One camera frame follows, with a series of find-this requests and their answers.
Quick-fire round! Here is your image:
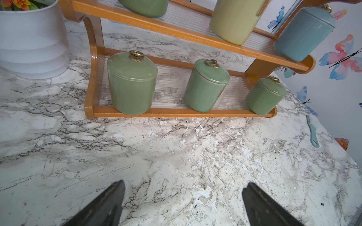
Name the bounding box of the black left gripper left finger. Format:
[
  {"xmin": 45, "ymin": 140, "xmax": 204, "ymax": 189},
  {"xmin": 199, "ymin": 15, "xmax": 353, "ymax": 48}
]
[{"xmin": 64, "ymin": 180, "xmax": 125, "ymax": 226}]

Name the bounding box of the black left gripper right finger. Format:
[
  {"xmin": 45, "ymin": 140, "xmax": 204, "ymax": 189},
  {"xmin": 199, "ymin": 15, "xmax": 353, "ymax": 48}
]
[{"xmin": 242, "ymin": 182, "xmax": 303, "ymax": 226}]

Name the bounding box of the yellow canister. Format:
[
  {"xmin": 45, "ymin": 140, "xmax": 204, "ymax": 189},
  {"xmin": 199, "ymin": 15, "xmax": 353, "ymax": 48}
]
[{"xmin": 209, "ymin": 0, "xmax": 270, "ymax": 45}]

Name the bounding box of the wooden three-tier shelf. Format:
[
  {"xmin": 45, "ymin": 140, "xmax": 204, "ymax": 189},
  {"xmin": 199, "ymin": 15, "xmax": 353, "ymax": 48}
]
[{"xmin": 58, "ymin": 0, "xmax": 362, "ymax": 120}]

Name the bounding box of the teal small brush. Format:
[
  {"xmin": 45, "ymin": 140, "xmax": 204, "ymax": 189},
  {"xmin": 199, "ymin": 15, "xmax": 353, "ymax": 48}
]
[{"xmin": 306, "ymin": 115, "xmax": 320, "ymax": 148}]

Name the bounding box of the green canister bottom right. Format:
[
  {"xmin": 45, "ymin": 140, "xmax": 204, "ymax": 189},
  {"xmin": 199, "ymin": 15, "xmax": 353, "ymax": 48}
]
[{"xmin": 245, "ymin": 76, "xmax": 287, "ymax": 115}]

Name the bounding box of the green canister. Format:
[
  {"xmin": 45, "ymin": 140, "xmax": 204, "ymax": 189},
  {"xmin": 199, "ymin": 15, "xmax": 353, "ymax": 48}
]
[
  {"xmin": 184, "ymin": 58, "xmax": 231, "ymax": 113},
  {"xmin": 118, "ymin": 0, "xmax": 169, "ymax": 18},
  {"xmin": 245, "ymin": 76, "xmax": 287, "ymax": 115},
  {"xmin": 107, "ymin": 50, "xmax": 158, "ymax": 115}
]

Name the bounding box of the green canister bottom left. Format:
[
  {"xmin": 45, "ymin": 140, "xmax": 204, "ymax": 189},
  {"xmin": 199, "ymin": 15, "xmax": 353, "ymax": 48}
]
[{"xmin": 107, "ymin": 50, "xmax": 158, "ymax": 115}]

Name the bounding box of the green canister bottom middle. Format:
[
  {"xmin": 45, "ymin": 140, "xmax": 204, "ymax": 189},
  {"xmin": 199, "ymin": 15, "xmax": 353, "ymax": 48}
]
[{"xmin": 184, "ymin": 58, "xmax": 231, "ymax": 113}]

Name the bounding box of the white pot with flowers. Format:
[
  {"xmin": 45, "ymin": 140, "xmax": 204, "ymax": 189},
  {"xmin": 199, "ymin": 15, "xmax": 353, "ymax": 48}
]
[{"xmin": 1, "ymin": 1, "xmax": 69, "ymax": 79}]

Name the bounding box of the blue canister middle right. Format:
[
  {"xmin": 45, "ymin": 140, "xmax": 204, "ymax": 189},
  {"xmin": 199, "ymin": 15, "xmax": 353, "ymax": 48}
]
[{"xmin": 273, "ymin": 4, "xmax": 336, "ymax": 62}]

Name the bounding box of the green canister middle left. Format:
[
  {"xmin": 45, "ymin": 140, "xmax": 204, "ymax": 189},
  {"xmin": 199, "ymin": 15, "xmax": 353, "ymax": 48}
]
[{"xmin": 118, "ymin": 0, "xmax": 169, "ymax": 18}]

